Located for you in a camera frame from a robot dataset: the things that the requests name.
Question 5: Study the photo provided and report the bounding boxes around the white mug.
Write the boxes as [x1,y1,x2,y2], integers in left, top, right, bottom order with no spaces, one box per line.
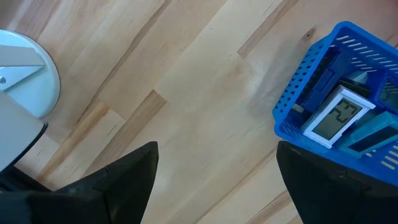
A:
[0,29,62,174]

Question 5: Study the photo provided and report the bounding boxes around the teal digital display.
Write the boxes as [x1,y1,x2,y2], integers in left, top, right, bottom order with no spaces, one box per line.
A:
[338,111,398,158]

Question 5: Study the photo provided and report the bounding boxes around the navy blue digital display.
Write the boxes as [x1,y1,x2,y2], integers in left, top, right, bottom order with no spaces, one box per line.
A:
[300,51,352,113]

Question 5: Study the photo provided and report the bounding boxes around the blue plastic slotted basket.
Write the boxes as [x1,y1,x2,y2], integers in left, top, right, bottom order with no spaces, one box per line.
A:
[272,21,398,187]

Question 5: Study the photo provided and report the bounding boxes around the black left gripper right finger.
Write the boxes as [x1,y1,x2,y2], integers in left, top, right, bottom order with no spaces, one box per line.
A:
[275,140,398,224]

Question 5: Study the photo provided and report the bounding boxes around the white digital display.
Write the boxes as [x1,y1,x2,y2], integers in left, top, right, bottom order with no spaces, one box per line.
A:
[300,85,376,149]

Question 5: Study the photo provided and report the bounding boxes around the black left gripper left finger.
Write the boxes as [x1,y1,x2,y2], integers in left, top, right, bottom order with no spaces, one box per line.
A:
[0,141,159,224]

